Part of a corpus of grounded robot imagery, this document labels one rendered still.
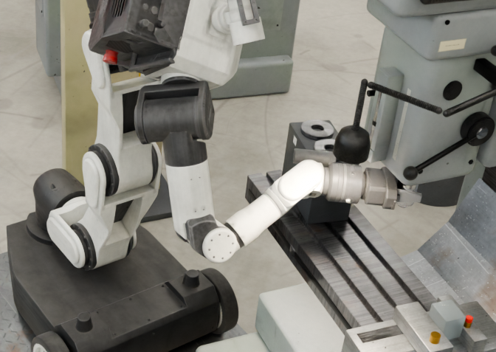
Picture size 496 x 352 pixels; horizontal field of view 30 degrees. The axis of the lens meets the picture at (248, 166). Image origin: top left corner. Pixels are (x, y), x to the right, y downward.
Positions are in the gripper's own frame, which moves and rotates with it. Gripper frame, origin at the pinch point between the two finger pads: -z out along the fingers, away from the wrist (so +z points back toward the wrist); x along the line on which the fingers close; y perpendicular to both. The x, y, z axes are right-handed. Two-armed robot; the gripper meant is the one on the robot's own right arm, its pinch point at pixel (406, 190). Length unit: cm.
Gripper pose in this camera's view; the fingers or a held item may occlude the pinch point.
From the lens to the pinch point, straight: 213.6
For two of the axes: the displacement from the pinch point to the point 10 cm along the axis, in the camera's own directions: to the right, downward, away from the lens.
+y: -1.2, 8.3, 5.5
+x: 0.1, -5.5, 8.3
